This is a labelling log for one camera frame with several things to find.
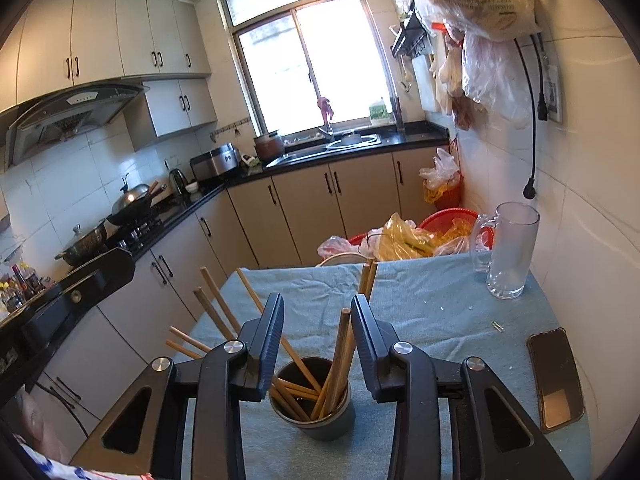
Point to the beige cabinets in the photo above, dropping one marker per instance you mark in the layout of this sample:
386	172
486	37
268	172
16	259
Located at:
300	200
110	35

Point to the black wok with lid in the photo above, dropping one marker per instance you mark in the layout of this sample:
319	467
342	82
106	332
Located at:
132	202

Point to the group of condiment bottles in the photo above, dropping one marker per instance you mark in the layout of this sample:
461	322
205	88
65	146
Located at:
22	287

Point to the brown hanging bag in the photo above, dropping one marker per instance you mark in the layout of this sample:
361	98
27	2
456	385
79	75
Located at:
480	0

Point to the beige upper cabinets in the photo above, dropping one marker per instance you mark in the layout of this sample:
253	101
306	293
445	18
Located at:
110	35

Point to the hanging ladle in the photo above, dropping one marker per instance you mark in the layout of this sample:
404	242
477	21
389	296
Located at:
404	77

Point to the black countertop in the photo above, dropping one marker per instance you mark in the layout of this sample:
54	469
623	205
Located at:
235	182

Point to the white plastic bag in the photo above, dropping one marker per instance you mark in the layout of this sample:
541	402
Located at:
442	165

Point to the wooden chopstick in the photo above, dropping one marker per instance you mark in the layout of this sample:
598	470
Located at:
344	340

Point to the pink plastic bag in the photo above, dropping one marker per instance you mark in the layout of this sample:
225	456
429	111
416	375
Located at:
335	247

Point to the black gas stove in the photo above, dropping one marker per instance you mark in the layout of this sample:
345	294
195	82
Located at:
140	235

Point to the beige lower cabinets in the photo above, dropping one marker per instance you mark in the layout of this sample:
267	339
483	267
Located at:
300	200

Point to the black box device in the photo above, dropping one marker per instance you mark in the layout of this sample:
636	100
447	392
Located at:
15	352

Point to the dark grey utensil cup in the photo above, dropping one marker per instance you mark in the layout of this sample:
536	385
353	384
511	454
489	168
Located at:
330	425

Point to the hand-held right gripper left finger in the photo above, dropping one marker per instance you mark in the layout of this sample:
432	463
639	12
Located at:
270	345

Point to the kitchen window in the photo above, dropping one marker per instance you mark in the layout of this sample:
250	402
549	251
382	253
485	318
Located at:
320	60

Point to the white patterned clothing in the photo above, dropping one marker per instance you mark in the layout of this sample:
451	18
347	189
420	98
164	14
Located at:
80	470

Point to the green white bottle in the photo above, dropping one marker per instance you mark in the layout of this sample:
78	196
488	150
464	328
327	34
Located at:
381	112

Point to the red waste bin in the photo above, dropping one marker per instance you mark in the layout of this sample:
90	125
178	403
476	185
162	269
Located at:
447	196

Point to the purple cloth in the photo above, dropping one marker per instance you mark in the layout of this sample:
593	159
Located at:
325	107

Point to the bunch of wooden chopsticks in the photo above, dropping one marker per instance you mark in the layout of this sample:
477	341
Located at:
367	280

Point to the blue-grey table cloth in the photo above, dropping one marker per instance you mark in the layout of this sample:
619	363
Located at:
425	300

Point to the metal faucet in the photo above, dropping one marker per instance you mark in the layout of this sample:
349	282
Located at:
329	132

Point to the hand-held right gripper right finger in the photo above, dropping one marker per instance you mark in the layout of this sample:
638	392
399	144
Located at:
367	345

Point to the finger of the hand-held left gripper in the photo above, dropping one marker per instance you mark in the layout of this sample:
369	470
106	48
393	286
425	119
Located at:
107	270

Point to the clear hanging plastic bag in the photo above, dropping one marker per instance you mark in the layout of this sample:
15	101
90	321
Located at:
490	75

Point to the clear glass mug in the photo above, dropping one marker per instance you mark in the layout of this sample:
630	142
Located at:
512	260

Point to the small white bowl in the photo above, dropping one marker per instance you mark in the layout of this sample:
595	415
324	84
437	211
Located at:
193	188

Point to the red plastic basket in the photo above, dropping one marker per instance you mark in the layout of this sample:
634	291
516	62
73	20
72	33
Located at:
450	216

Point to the steel pot with glass lid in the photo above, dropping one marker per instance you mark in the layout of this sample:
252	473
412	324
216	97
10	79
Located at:
82	247

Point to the white wall socket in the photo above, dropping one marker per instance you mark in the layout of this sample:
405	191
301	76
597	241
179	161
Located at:
554	90

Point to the yellow plastic bag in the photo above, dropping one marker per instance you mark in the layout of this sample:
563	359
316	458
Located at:
400	245

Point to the wall hook rail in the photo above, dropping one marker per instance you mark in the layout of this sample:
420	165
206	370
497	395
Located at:
229	132

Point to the black smartphone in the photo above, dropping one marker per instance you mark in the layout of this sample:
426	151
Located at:
555	380

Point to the white cutting board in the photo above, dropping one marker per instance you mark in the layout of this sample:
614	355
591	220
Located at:
427	90

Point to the silver rice cooker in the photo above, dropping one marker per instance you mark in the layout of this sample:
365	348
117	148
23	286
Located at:
214	162

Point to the black range hood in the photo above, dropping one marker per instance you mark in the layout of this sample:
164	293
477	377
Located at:
65	112

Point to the small beige wall cabinet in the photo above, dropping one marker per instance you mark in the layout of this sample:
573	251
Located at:
180	105

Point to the person's left forearm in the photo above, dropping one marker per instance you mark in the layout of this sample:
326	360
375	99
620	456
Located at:
40	425

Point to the steel sink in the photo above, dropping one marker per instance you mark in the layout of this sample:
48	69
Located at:
352	141

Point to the black wall rack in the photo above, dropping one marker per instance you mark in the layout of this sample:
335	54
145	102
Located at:
410	35

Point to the dark kettle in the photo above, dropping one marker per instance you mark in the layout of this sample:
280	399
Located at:
177	182

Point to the brown clay pot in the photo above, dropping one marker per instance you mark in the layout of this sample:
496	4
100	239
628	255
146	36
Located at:
268	147

